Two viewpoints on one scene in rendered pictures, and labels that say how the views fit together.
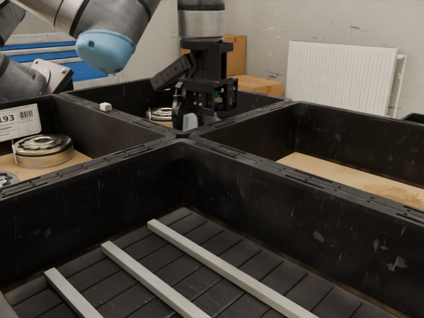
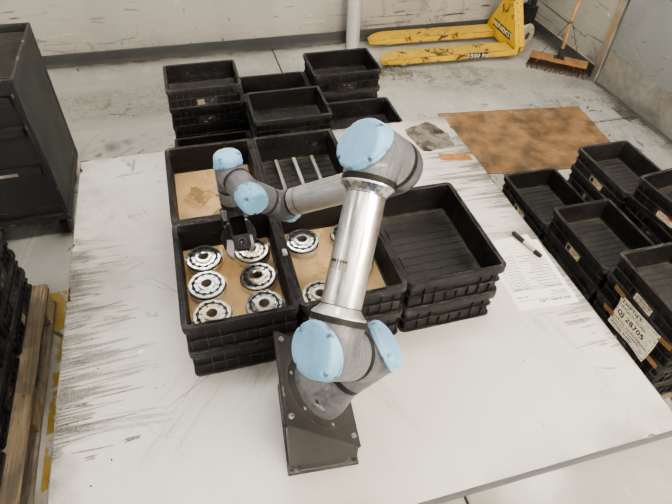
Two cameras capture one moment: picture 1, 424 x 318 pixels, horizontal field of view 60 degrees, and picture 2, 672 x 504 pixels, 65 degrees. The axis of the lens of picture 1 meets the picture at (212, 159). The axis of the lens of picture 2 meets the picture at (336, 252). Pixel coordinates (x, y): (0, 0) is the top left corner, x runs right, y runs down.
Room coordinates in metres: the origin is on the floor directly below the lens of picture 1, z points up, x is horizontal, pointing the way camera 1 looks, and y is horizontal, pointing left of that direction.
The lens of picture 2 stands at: (1.48, 0.81, 2.00)
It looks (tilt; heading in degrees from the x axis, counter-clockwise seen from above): 45 degrees down; 209
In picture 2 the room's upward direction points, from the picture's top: 3 degrees clockwise
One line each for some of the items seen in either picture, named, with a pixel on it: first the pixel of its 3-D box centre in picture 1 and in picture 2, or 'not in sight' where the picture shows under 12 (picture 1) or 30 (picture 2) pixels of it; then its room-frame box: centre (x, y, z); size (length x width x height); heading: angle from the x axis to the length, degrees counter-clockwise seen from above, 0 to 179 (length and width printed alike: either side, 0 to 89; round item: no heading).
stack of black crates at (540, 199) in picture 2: not in sight; (542, 211); (-0.85, 0.73, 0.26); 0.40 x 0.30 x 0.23; 46
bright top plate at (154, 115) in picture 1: (166, 112); (212, 314); (0.87, 0.11, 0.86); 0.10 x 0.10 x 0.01
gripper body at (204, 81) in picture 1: (205, 77); (234, 214); (0.62, 0.01, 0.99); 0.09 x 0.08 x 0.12; 52
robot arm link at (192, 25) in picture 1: (202, 26); (231, 194); (0.63, 0.02, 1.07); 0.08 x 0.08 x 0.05
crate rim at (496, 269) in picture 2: not in sight; (431, 231); (0.30, 0.50, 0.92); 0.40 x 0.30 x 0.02; 46
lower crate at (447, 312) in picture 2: not in sight; (423, 266); (0.30, 0.50, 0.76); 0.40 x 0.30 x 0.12; 46
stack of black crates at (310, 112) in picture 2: not in sight; (289, 140); (-0.55, -0.61, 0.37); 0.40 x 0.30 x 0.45; 136
